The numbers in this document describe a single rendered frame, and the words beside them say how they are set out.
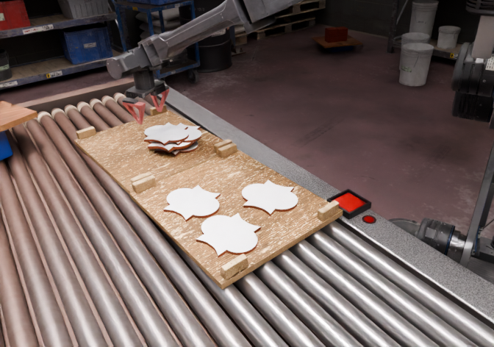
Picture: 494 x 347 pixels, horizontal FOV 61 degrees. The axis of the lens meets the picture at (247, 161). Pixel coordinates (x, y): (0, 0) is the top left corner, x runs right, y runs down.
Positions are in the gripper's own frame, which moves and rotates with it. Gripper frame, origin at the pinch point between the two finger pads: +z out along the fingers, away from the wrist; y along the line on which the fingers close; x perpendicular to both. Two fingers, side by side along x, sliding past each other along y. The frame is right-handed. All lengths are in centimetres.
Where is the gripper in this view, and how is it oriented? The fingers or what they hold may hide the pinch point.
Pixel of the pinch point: (149, 115)
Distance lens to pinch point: 129.5
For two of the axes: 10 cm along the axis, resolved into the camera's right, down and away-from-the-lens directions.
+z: 0.3, 8.6, 5.1
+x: 9.0, 2.0, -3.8
